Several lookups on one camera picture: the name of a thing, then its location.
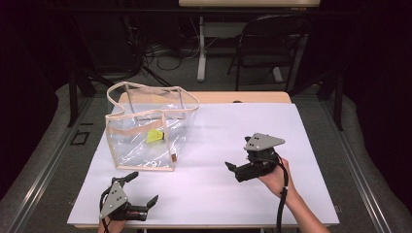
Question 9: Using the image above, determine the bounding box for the black folding chair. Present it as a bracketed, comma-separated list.
[227, 14, 311, 93]

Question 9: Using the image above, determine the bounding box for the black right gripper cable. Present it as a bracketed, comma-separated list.
[275, 154, 291, 233]

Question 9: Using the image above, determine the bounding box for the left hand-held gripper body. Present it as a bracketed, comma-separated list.
[98, 181, 151, 222]

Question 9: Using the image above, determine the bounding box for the person's left hand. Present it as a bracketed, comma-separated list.
[97, 219, 126, 233]

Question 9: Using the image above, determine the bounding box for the person's right hand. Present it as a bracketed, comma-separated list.
[257, 157, 296, 200]

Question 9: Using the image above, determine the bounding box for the beige table with white legs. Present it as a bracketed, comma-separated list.
[178, 0, 322, 83]

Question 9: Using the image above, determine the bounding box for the clear bag with beige trim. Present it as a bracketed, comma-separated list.
[105, 81, 200, 173]

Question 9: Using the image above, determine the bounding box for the white table sheet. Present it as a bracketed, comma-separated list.
[66, 102, 340, 227]

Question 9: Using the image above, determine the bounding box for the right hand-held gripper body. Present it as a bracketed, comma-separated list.
[234, 132, 287, 183]

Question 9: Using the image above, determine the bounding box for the black floor socket frame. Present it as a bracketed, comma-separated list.
[70, 129, 91, 147]

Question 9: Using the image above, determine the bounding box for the yellow plastic shuttlecock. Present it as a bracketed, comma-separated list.
[146, 128, 166, 145]

